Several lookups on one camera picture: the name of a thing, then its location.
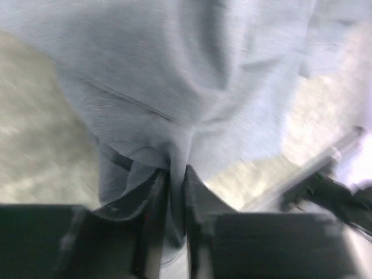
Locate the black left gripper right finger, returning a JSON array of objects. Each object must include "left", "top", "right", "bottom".
[{"left": 184, "top": 167, "right": 371, "bottom": 278}]

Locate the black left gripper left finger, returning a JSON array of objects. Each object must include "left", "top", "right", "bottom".
[{"left": 1, "top": 170, "right": 166, "bottom": 278}]

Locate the grey long sleeve shirt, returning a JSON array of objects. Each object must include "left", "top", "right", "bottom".
[{"left": 1, "top": 1, "right": 371, "bottom": 264}]

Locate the aluminium frame rail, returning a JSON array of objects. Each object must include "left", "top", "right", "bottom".
[{"left": 248, "top": 126, "right": 371, "bottom": 238}]

